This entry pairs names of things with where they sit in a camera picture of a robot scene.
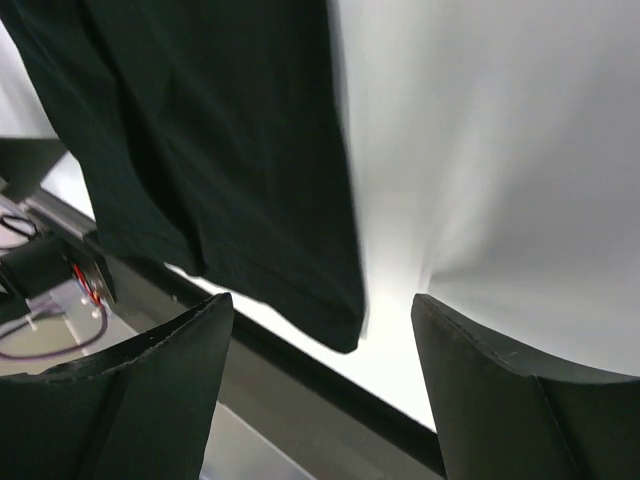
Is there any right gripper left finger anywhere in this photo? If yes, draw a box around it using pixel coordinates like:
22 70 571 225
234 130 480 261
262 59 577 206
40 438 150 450
1 294 234 479

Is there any black t shirt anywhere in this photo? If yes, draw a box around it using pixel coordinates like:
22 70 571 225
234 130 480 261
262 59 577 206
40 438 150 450
1 1 365 353

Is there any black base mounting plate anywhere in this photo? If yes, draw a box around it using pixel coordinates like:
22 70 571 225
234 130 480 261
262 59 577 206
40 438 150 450
64 214 446 480

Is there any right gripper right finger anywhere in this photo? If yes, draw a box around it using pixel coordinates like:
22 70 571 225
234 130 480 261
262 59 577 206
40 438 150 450
411 294 639 480

